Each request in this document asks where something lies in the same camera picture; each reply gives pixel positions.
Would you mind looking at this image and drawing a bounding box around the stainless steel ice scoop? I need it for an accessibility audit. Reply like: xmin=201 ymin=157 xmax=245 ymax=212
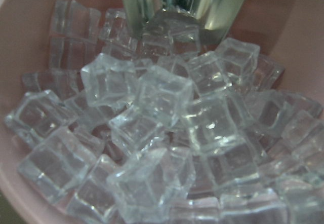
xmin=122 ymin=0 xmax=245 ymax=44

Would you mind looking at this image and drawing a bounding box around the pile of clear ice cubes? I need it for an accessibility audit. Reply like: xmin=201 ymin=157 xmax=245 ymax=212
xmin=5 ymin=0 xmax=323 ymax=223

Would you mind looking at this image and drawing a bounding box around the pink bowl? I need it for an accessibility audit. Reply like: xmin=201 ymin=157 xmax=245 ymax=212
xmin=1 ymin=0 xmax=323 ymax=223

